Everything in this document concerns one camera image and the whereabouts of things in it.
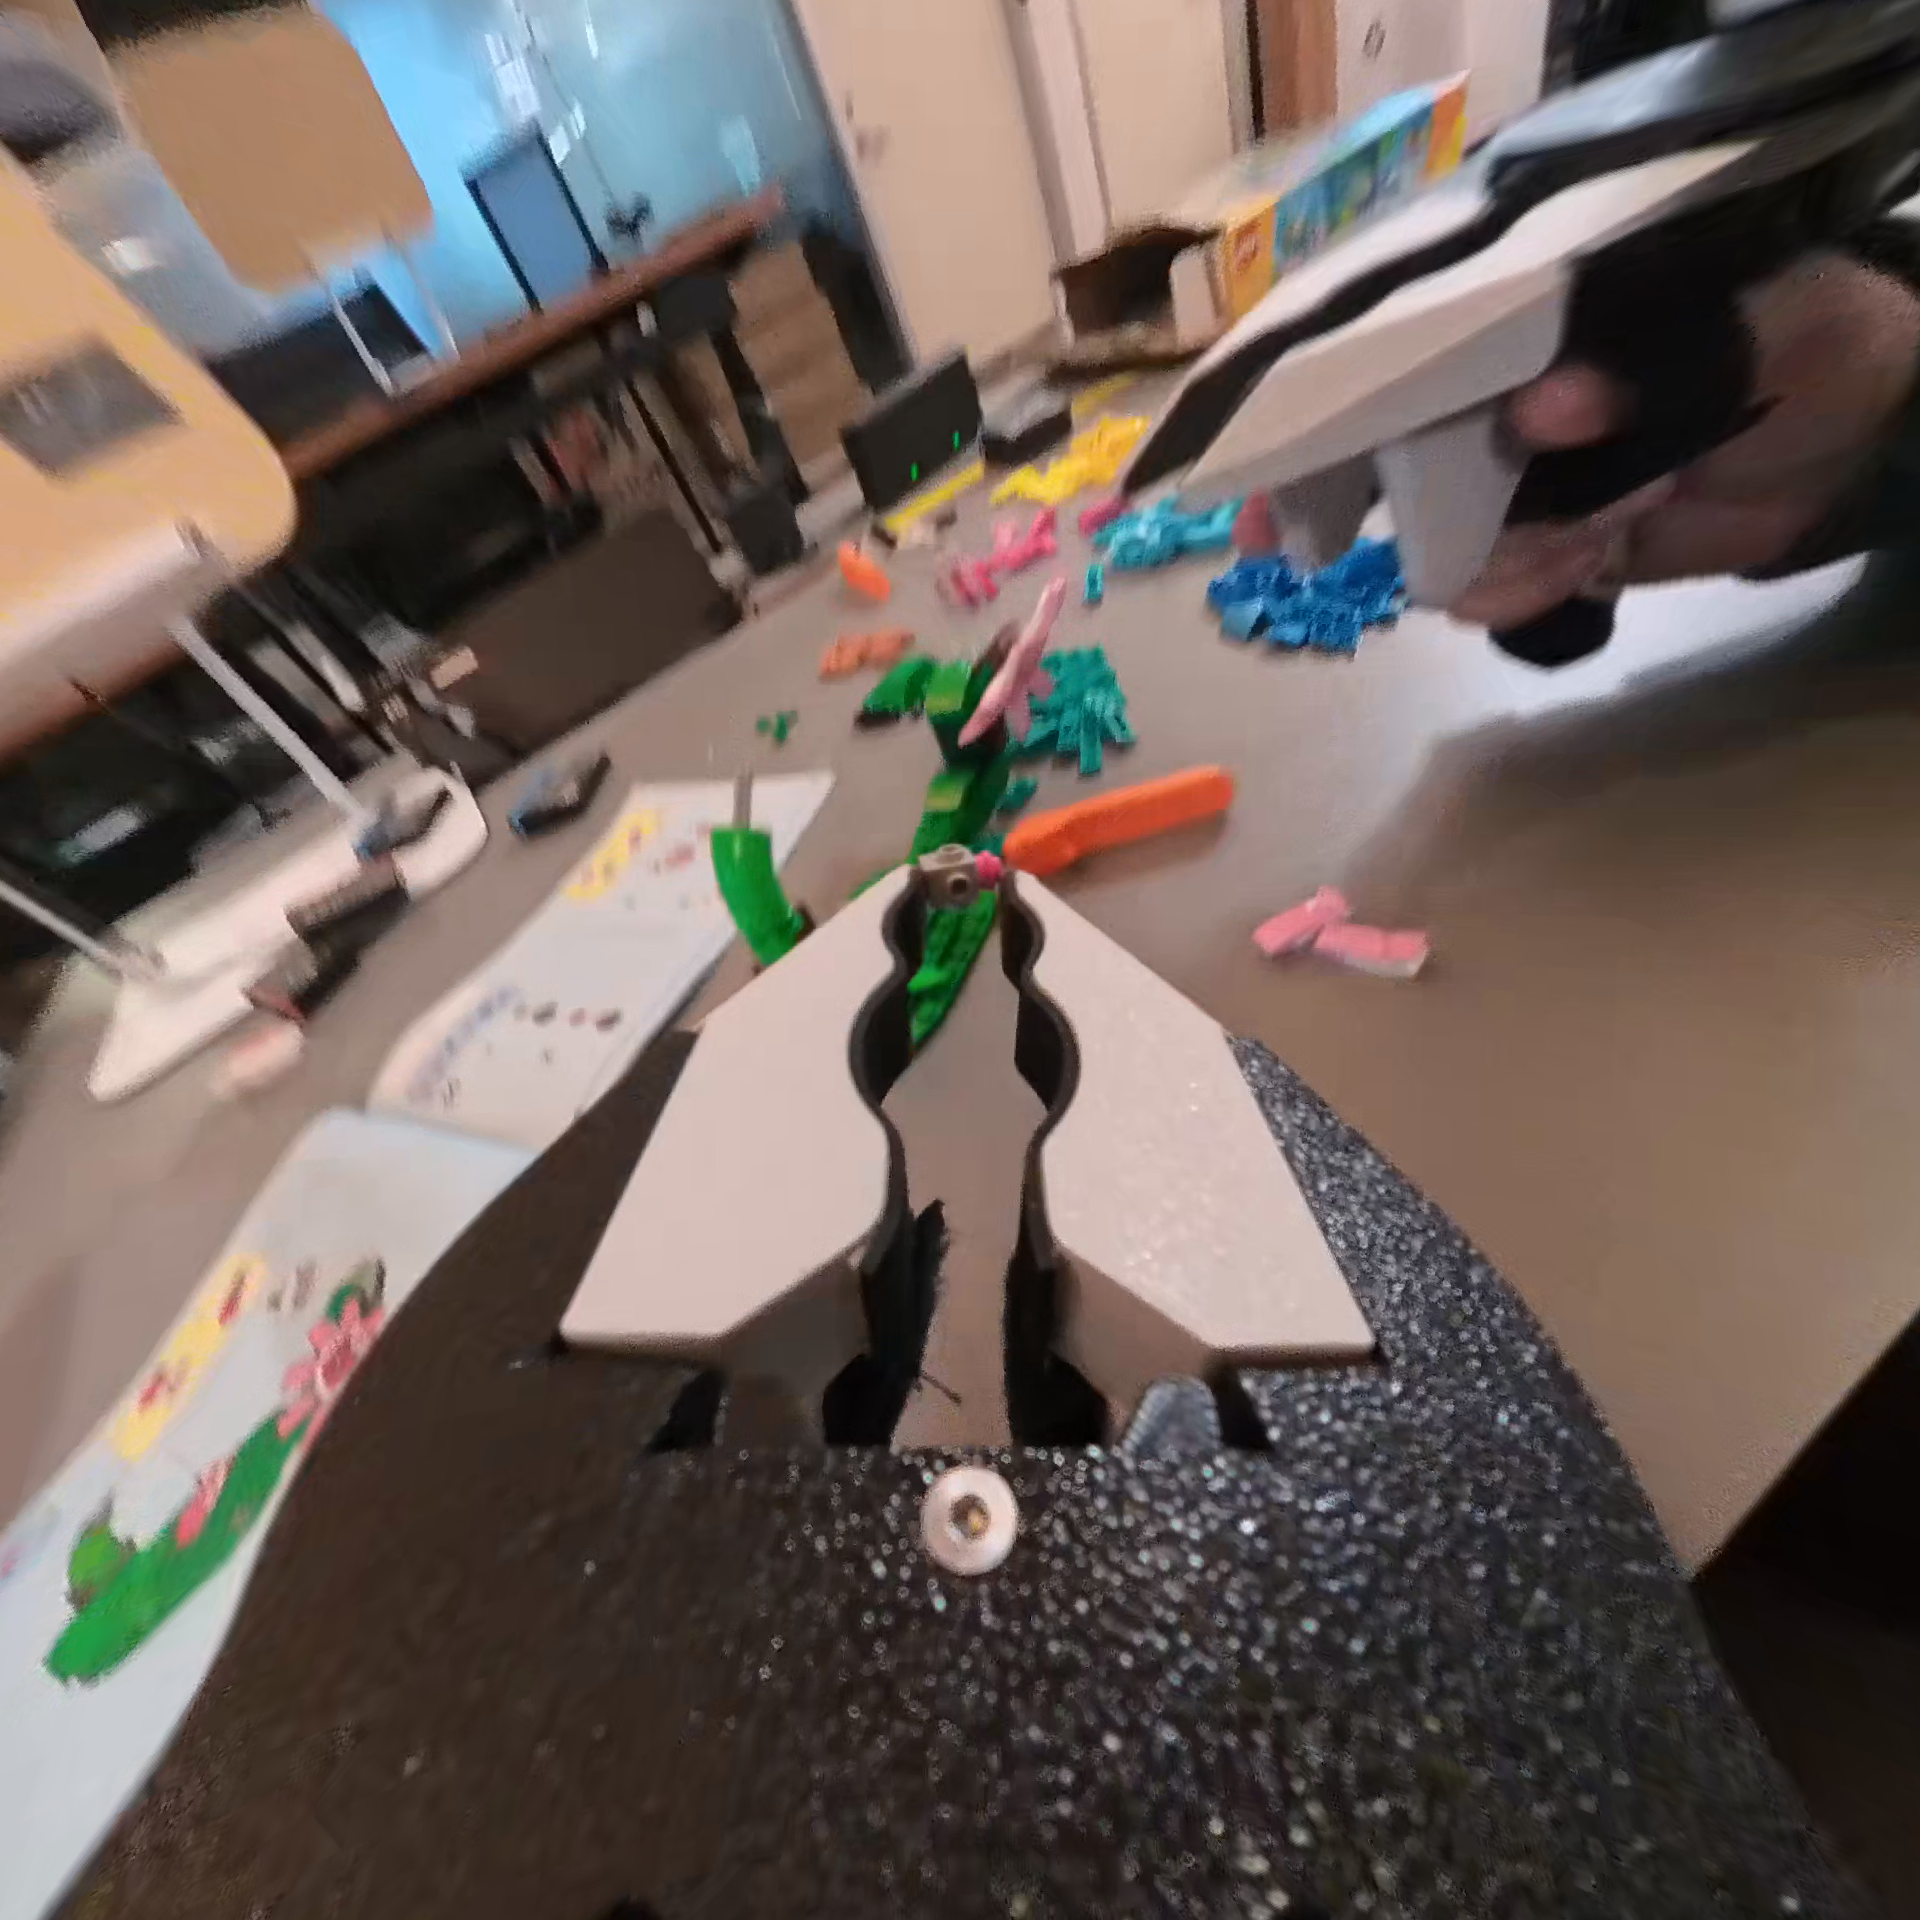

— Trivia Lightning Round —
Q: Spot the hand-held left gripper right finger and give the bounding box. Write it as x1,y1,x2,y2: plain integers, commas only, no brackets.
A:
997,866,1378,1445

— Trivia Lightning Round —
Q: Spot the orange brick separator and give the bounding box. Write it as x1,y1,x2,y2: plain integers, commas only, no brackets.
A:
1000,766,1239,881

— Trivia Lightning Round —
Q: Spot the pile of teal lego bricks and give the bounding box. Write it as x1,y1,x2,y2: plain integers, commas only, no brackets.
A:
1023,645,1137,778

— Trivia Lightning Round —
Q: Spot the person's right hand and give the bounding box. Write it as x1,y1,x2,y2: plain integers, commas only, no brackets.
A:
1446,246,1920,633

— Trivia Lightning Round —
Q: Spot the colourful lego box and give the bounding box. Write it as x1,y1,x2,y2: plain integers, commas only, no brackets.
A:
1217,72,1474,325

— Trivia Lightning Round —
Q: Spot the open cardboard box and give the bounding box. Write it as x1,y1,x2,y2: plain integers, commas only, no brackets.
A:
1046,222,1230,379

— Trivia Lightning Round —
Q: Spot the instruction booklet with plant picture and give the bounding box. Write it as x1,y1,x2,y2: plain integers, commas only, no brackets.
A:
0,1107,543,1920

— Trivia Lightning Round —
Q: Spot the green lego plant model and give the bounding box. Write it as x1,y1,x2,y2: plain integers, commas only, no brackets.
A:
709,577,1074,1052

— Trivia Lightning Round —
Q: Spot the white lamp stand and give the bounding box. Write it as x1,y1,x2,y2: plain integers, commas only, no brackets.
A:
81,616,494,1107

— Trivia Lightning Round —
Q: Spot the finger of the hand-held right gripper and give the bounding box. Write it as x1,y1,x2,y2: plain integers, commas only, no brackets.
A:
1122,138,1793,501
1177,258,1574,561

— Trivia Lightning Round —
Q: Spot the small black device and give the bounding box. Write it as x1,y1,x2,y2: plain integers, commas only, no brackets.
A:
505,749,615,841

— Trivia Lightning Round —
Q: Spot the pile of light blue lego bricks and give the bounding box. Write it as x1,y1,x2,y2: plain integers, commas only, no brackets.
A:
1082,497,1250,606

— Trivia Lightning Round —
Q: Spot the long wooden desk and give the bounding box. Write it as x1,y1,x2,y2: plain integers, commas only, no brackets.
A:
276,187,810,587

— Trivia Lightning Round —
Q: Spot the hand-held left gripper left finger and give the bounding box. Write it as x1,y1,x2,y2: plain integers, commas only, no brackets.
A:
557,862,924,1426

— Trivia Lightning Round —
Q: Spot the pile of pink lego bricks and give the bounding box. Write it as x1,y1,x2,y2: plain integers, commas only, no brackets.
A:
932,508,1065,612

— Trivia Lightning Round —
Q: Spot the black router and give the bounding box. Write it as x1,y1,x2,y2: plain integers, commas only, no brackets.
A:
836,350,988,515

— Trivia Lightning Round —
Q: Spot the open instruction booklet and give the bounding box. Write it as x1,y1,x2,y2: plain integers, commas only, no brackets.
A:
362,768,836,1149

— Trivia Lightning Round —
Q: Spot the pile of yellow lego bricks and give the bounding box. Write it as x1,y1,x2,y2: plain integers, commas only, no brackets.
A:
990,412,1153,512

